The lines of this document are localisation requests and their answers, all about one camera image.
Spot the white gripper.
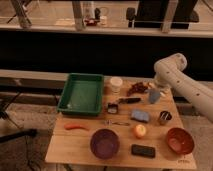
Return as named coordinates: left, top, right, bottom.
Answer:
left=148, top=82, right=170, bottom=97

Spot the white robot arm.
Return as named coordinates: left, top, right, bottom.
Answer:
left=154, top=53, right=213, bottom=122

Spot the white plastic cup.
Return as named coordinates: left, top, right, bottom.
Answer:
left=110, top=77, right=123, bottom=93

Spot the dark red grape bunch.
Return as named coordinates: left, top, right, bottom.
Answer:
left=127, top=82, right=148, bottom=96

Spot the metal can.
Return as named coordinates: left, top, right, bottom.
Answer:
left=158, top=111, right=172, bottom=125

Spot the blue sponge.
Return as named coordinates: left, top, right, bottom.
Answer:
left=131, top=109, right=150, bottom=123

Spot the yellow red apple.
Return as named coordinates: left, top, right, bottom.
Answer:
left=133, top=124, right=146, bottom=139

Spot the red-brown bowl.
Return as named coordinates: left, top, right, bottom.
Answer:
left=166, top=127, right=195, bottom=155

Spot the small black metal clip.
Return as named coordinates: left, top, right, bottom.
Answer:
left=107, top=103, right=118, bottom=114

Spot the black rectangular sponge block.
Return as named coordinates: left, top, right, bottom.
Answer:
left=131, top=144, right=155, bottom=158

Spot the metal fork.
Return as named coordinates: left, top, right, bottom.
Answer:
left=104, top=120, right=130, bottom=126

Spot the green plastic tray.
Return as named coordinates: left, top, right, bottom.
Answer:
left=57, top=73, right=104, bottom=116

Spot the purple bowl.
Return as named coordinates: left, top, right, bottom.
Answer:
left=90, top=129, right=120, bottom=159

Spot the orange carrot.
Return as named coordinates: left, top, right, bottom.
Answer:
left=64, top=124, right=89, bottom=131

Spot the black tripod stand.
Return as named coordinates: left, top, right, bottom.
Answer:
left=0, top=92, right=38, bottom=144

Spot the black handled knife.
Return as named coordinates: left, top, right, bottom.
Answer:
left=117, top=97, right=141, bottom=104

